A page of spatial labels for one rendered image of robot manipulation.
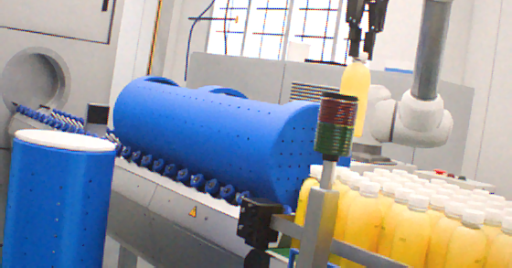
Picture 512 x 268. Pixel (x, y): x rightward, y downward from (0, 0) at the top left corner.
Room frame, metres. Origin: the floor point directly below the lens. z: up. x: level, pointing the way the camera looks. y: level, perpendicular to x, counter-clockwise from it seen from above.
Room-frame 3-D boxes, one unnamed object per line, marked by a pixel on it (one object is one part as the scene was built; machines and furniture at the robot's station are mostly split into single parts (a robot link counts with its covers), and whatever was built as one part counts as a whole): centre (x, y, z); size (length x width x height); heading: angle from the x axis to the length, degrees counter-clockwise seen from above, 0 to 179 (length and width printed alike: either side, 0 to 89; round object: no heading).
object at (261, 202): (1.44, -0.04, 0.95); 0.10 x 0.07 x 0.10; 129
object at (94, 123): (2.64, 0.66, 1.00); 0.10 x 0.04 x 0.15; 129
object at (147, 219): (2.42, 0.48, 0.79); 2.17 x 0.29 x 0.34; 39
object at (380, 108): (2.38, -0.41, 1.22); 0.18 x 0.16 x 0.22; 75
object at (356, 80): (1.52, -0.22, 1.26); 0.07 x 0.07 x 0.19
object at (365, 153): (2.40, -0.38, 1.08); 0.22 x 0.18 x 0.06; 47
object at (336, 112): (1.07, -0.13, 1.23); 0.06 x 0.06 x 0.04
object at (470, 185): (1.61, -0.53, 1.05); 0.20 x 0.10 x 0.10; 39
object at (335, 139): (1.07, -0.13, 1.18); 0.06 x 0.06 x 0.05
